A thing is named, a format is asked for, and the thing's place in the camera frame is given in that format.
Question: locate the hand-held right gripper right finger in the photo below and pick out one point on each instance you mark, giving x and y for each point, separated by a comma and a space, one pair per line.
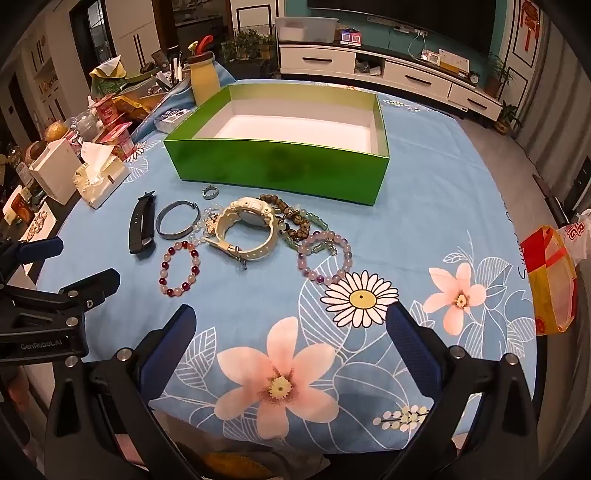
413, 350

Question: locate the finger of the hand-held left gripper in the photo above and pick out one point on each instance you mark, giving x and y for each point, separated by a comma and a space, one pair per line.
97, 281
39, 249

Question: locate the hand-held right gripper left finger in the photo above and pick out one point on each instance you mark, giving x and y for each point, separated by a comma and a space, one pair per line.
173, 355

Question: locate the black wristband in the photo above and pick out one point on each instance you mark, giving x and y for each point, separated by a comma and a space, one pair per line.
141, 226

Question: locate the white wristwatch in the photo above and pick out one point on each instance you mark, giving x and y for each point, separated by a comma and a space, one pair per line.
244, 214

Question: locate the green cardboard box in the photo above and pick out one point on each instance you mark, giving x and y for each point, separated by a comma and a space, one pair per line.
277, 166

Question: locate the white carton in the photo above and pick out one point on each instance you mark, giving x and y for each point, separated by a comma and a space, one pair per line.
53, 166

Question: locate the silver bangle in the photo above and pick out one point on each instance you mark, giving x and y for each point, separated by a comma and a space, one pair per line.
158, 224

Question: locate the tissue pack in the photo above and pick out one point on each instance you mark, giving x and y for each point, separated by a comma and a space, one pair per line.
99, 184

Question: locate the blue floral tablecloth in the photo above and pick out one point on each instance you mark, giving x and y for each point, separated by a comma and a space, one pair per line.
415, 230

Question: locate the pink snack carton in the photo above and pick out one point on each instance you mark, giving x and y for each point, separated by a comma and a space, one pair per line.
115, 141
106, 110

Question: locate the red and yellow plastic bag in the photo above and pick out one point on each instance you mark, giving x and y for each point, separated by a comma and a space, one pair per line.
551, 286

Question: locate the yellow snack bag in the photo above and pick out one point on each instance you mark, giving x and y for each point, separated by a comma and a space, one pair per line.
131, 108

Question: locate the blue and white card box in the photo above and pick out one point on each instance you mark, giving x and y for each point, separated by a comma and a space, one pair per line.
173, 117

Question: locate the green bag with yellow cloth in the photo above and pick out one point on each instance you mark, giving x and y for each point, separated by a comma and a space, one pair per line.
108, 69

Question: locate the white plastic bag red print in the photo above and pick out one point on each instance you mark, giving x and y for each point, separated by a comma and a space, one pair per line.
579, 240

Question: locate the yellow bottle with red straw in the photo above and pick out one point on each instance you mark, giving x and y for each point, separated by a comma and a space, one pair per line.
203, 78

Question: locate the small potted plant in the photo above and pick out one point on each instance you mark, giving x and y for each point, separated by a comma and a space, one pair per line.
508, 117

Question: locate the alarm clock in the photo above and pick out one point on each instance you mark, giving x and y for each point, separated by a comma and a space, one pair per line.
474, 77

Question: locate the grey curtain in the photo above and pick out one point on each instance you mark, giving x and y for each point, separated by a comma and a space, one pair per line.
554, 106

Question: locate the tall potted plant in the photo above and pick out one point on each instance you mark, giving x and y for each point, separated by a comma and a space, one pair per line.
498, 74

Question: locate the white and yellow box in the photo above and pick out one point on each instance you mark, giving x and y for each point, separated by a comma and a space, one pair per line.
452, 60

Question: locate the small display device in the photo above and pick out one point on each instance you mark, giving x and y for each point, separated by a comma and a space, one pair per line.
428, 56

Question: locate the white television cabinet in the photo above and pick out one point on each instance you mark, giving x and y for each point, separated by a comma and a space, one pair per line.
318, 62

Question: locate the code sign stands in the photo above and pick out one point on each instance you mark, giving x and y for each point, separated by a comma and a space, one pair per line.
350, 38

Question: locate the white power strip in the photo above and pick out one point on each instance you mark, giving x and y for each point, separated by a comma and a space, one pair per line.
411, 30

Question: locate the clear storage bin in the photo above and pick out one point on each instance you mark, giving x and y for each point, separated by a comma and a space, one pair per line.
304, 30

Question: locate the television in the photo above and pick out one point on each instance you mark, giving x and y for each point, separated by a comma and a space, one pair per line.
401, 18

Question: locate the red knot wall decoration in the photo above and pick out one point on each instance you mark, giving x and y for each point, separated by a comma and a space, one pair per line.
527, 27

